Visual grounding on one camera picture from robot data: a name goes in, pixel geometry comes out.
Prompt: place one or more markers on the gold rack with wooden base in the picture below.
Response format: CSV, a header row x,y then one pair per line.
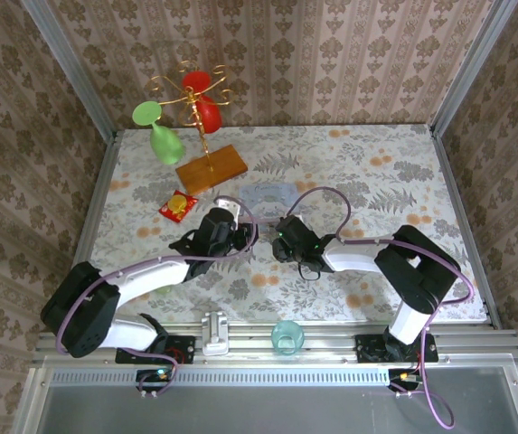
x,y
213,169

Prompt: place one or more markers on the teal glass cup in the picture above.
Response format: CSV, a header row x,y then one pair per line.
x,y
287,338

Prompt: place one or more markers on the red yellow snack packet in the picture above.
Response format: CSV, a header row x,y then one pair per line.
x,y
177,205

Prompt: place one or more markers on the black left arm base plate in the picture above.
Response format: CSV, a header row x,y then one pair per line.
x,y
181,348

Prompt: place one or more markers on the pale blue cartoon card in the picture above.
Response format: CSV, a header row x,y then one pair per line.
x,y
267,194

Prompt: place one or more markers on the green wine glass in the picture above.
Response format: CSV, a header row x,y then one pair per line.
x,y
166,144

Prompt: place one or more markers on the aluminium frame post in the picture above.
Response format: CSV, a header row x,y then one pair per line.
x,y
468,68
71,68

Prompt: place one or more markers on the red wine glass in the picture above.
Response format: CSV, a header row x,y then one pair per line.
x,y
209,115

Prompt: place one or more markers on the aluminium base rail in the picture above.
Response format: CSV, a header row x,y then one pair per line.
x,y
249,346

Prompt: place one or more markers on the white plastic bracket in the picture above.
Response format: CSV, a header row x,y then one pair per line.
x,y
214,336

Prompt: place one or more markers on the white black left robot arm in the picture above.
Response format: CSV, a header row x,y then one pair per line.
x,y
150,271

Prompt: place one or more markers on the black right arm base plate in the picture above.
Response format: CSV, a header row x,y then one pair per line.
x,y
369,348

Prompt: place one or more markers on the small black circuit board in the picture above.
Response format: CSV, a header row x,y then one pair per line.
x,y
405,377
154,376

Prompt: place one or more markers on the grey metal shelf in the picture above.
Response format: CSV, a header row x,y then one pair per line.
x,y
263,411

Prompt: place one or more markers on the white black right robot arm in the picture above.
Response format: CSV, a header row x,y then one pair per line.
x,y
421,271

